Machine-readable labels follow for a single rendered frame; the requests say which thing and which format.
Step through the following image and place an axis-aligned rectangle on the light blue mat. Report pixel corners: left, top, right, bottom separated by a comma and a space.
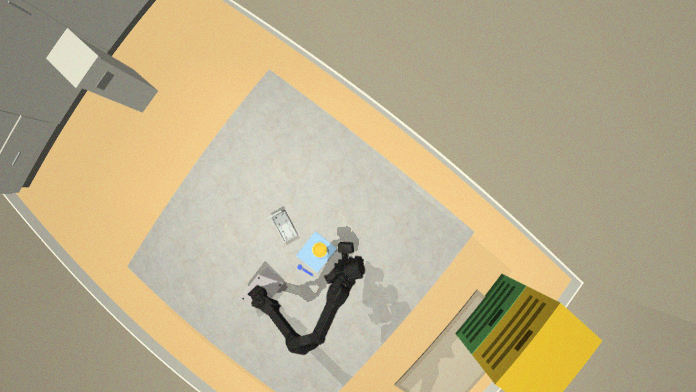
296, 232, 337, 272

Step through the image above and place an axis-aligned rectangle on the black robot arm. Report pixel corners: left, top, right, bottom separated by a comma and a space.
248, 255, 366, 355

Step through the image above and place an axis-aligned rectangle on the yellow plate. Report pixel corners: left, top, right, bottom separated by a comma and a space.
312, 243, 327, 257

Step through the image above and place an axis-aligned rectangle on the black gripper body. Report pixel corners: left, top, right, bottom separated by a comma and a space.
334, 242, 354, 267

